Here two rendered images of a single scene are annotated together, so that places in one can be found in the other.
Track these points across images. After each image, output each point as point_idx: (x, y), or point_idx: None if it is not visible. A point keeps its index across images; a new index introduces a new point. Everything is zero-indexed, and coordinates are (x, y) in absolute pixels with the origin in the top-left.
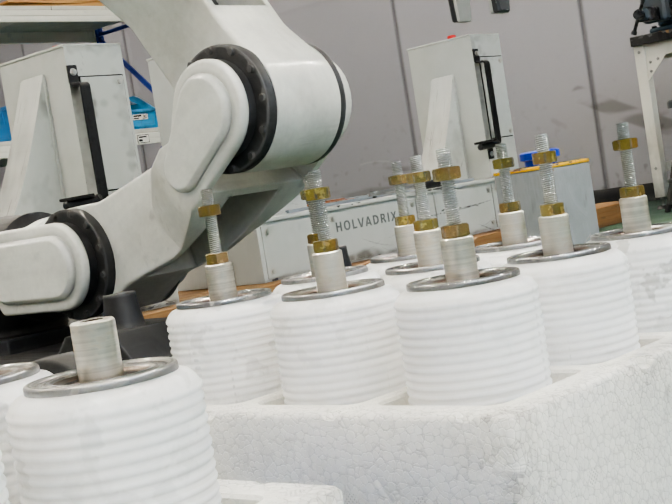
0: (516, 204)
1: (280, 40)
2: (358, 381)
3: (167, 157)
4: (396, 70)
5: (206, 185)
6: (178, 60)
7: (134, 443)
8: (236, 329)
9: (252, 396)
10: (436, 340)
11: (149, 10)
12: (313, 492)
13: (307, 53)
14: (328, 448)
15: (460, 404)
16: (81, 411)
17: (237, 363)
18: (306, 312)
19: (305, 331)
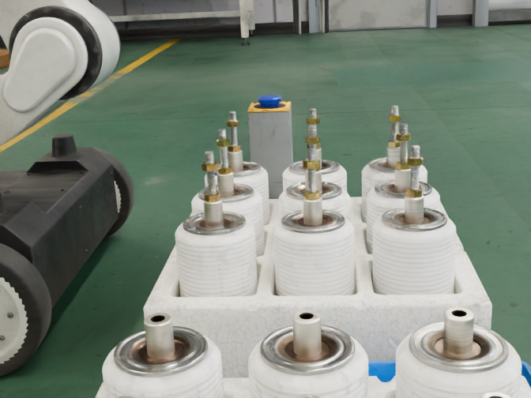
0: (319, 144)
1: (84, 3)
2: (346, 278)
3: (9, 86)
4: None
5: (44, 108)
6: (5, 9)
7: (518, 389)
8: (245, 246)
9: (249, 286)
10: (425, 259)
11: None
12: (521, 382)
13: (100, 14)
14: (355, 324)
15: (433, 292)
16: (507, 380)
17: (244, 268)
18: (325, 241)
19: (323, 253)
